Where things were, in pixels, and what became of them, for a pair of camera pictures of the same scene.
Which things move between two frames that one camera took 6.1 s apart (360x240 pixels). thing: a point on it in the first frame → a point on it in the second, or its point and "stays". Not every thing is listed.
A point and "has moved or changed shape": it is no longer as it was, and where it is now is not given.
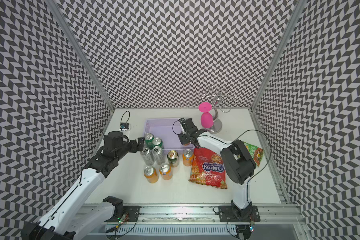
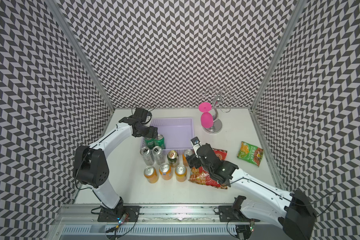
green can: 157,141 has moved or changed shape
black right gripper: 182,140 → 193,158
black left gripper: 140,144 → 152,133
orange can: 188,157 stays
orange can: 151,175 stays
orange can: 165,171 stays
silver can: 147,156 stays
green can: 148,139 stays
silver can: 158,154 stays
